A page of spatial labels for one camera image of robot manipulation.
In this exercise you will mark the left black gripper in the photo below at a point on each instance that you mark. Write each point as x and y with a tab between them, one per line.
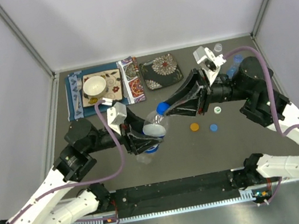
135	144

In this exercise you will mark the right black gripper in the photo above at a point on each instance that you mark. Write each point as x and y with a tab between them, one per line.
198	104

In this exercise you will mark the red-blue label water bottle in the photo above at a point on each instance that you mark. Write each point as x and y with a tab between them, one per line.
156	124

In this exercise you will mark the white green bottle cap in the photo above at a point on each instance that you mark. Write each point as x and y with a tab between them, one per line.
217	110

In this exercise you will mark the orange bottle cap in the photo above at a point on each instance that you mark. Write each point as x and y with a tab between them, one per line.
194	127

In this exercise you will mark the blue bottle cap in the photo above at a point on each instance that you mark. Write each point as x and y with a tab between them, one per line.
213	127

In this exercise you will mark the green label water bottle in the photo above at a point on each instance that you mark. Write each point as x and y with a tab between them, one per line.
218	49

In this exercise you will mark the blue label water bottle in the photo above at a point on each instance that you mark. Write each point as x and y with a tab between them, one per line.
235	66

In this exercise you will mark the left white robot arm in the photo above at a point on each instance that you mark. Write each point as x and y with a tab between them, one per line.
64	197

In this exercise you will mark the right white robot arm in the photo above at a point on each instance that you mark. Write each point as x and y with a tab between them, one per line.
263	105

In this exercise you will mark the beige floral square plate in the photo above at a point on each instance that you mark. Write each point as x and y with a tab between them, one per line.
114	86

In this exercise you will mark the blue patterned placemat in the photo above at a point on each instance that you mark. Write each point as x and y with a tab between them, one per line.
133	91

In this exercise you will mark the cream ceramic bowl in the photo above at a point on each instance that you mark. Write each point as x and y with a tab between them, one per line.
94	87

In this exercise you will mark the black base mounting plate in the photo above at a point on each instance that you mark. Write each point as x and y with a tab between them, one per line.
179	193

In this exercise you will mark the silver fork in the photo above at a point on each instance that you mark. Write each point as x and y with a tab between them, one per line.
79	90

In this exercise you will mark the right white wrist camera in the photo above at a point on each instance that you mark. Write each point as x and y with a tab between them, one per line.
210	63

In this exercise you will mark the aluminium slotted rail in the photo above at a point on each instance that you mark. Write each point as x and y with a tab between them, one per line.
101	206

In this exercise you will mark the left aluminium corner post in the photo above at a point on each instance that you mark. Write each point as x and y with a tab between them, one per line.
31	50

